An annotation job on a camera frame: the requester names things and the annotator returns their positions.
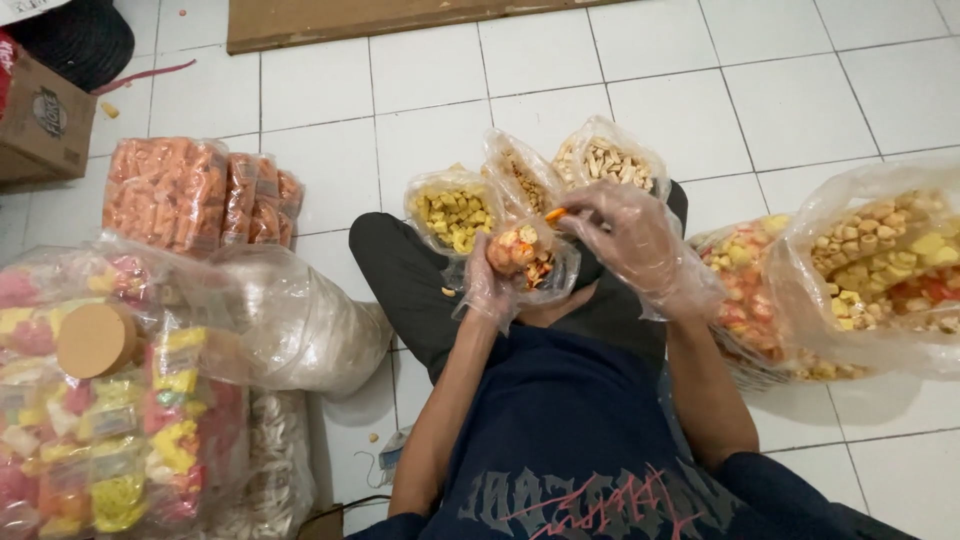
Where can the person's left hand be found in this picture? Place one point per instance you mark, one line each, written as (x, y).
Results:
(484, 289)

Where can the person's right hand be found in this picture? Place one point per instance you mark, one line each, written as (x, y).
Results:
(645, 244)

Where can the person's left fingers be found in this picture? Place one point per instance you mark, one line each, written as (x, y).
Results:
(480, 259)

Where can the person's right fingers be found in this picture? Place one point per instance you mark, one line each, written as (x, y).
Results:
(596, 201)

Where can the orange snack piece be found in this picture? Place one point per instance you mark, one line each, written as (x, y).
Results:
(555, 216)

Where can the small clear mixed snack bag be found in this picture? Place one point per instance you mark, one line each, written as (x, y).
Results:
(529, 262)

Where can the bag of beige stick snacks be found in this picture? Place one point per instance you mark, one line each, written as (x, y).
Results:
(611, 161)

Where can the bag of yellow square snacks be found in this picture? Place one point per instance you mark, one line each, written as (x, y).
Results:
(452, 214)

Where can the bag of small brown snacks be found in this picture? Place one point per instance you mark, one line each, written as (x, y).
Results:
(525, 180)

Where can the person's black trousers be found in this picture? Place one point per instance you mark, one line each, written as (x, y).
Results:
(405, 285)

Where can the sack of mixed snack packets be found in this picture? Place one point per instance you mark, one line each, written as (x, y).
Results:
(742, 292)

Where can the large clear whitish plastic bag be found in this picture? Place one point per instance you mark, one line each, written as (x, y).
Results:
(300, 330)

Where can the orange snack packet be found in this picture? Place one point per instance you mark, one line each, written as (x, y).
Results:
(266, 202)
(289, 206)
(240, 199)

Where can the person's dark blue shirt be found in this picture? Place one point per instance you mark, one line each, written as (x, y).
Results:
(570, 435)

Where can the white blue plastic scrap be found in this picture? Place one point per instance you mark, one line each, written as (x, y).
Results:
(394, 454)

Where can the flat cardboard sheet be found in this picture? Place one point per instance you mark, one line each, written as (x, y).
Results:
(390, 22)

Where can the large clear mixed snack sack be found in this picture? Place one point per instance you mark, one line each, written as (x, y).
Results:
(885, 262)

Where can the small cardboard piece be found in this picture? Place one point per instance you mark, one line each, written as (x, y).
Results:
(322, 525)

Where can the large bag of orange snacks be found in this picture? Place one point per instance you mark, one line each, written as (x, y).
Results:
(165, 195)

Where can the pink plastic strip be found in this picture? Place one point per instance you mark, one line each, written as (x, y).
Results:
(142, 77)

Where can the brown round tape roll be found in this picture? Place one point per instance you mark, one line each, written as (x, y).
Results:
(94, 341)

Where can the bag of colourful snack packets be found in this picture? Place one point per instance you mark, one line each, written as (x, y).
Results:
(105, 420)

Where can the black round basket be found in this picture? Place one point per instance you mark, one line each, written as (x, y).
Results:
(79, 37)

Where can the brown cardboard box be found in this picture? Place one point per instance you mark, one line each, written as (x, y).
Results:
(41, 124)

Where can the red plastic wrapper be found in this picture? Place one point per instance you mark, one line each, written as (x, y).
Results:
(6, 71)

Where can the white paper sheet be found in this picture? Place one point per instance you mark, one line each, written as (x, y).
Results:
(26, 7)

